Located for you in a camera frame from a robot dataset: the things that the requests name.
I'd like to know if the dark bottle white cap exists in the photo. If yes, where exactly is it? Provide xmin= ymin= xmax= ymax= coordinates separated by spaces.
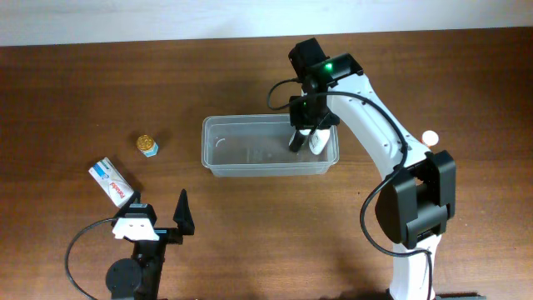
xmin=289 ymin=129 xmax=311 ymax=153

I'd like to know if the white medicine box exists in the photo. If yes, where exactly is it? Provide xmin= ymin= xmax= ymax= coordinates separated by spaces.
xmin=88 ymin=157 xmax=134 ymax=208

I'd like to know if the orange tube white cap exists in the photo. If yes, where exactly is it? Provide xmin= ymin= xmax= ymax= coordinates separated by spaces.
xmin=421 ymin=130 xmax=440 ymax=148

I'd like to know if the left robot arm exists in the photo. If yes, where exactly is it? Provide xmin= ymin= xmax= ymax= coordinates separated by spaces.
xmin=106 ymin=190 xmax=195 ymax=299

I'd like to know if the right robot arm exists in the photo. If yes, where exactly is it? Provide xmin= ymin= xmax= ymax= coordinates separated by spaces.
xmin=287 ymin=38 xmax=456 ymax=299

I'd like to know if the clear plastic container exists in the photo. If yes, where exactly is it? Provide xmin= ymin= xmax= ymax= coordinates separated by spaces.
xmin=202 ymin=113 xmax=340 ymax=177

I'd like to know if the small jar gold lid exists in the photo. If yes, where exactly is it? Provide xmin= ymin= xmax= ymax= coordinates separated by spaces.
xmin=136 ymin=135 xmax=158 ymax=158

